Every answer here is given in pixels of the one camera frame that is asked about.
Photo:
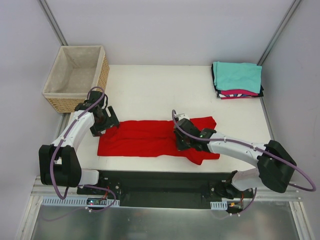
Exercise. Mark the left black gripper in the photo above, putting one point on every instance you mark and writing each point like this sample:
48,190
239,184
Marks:
105,122

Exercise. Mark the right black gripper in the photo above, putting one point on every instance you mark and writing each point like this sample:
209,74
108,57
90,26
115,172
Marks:
182,141

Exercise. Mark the red t shirt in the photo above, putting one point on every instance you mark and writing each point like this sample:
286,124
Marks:
147,139

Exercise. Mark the pink t shirt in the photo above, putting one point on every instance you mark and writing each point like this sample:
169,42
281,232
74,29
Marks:
236,94

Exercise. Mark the wicker basket with cloth liner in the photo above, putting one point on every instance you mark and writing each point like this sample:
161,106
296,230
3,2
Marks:
75,71

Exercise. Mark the black t shirt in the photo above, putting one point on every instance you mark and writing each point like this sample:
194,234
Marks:
260,94

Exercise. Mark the teal t shirt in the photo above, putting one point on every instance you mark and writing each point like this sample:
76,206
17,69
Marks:
237,76

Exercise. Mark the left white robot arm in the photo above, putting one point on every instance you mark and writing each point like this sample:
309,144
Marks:
58,162

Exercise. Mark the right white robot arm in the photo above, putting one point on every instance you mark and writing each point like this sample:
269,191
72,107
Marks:
273,167

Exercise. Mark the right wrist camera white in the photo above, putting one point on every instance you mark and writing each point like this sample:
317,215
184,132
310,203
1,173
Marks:
178,117

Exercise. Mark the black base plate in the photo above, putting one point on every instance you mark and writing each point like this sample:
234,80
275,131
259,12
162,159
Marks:
150,189

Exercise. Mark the left aluminium frame post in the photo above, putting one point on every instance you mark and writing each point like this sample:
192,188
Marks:
53,22

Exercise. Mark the aluminium frame post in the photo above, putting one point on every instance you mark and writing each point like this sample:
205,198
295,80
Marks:
53,22
289,14

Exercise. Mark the right aluminium frame post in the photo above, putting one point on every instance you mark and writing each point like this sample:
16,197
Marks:
289,14

